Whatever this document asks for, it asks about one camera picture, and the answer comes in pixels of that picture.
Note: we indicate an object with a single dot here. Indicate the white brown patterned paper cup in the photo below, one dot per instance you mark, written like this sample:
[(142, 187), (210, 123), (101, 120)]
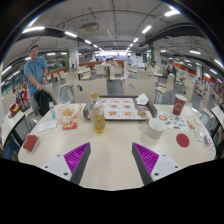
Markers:
[(156, 129)]

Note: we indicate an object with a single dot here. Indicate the white printed paper card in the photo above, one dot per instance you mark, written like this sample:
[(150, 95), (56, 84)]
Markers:
[(46, 127)]

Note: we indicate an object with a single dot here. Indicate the small clear sanitizer bottle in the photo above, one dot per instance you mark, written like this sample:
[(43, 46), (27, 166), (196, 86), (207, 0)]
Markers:
[(52, 112)]

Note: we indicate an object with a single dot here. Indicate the person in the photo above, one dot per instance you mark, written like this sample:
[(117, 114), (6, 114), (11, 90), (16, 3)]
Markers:
[(35, 71)]

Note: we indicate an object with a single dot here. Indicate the red paper drink cup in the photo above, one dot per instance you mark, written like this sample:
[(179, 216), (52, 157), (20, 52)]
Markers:
[(179, 106)]

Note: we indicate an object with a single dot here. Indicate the black bag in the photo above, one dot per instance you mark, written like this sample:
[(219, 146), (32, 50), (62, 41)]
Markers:
[(42, 101)]

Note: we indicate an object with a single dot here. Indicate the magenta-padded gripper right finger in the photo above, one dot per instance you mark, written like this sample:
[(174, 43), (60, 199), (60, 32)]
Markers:
[(146, 158)]

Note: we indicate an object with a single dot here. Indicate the fried food piece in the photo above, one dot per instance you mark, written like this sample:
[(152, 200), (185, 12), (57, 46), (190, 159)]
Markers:
[(142, 113)]

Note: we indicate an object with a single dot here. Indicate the red ketchup packet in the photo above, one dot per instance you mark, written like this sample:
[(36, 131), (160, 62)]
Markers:
[(69, 126)]

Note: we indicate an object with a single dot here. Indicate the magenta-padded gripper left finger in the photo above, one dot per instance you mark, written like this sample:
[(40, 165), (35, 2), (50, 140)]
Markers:
[(76, 158)]

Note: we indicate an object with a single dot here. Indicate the clear plastic bag with paper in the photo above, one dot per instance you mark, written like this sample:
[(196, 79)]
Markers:
[(201, 135)]

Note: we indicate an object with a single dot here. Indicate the beige dining table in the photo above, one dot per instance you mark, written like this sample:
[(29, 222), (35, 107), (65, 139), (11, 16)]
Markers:
[(218, 115)]

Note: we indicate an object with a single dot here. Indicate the flat red wallet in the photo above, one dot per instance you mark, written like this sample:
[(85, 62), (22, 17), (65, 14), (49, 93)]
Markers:
[(30, 142)]

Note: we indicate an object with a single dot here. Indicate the crumpled white napkin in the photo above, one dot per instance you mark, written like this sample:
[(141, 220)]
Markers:
[(142, 99)]

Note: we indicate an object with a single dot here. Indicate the group of ceiling lights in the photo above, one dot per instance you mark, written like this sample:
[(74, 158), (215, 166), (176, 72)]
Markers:
[(70, 34)]

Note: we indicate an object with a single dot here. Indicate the clear bag of fries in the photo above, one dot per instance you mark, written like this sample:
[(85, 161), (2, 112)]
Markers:
[(68, 112)]

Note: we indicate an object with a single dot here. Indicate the pink printed table sticker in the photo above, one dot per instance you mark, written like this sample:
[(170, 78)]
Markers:
[(211, 146)]

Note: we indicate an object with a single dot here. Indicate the beige chair with round hole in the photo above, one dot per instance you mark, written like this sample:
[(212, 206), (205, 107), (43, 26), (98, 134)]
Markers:
[(91, 90), (141, 87)]

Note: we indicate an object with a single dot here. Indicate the clear bottle with yellow drink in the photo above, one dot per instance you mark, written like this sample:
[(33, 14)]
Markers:
[(97, 118)]

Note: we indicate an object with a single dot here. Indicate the group of beige chairs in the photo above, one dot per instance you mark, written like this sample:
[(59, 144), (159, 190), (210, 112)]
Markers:
[(166, 85)]

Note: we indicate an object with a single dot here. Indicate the flat round red coaster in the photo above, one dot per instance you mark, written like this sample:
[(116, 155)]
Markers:
[(182, 140)]

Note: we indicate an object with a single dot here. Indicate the red sauce packet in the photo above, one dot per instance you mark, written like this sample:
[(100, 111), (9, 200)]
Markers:
[(190, 124)]

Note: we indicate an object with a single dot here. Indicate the ceiling air conditioner unit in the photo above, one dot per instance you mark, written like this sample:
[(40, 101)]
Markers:
[(90, 27)]

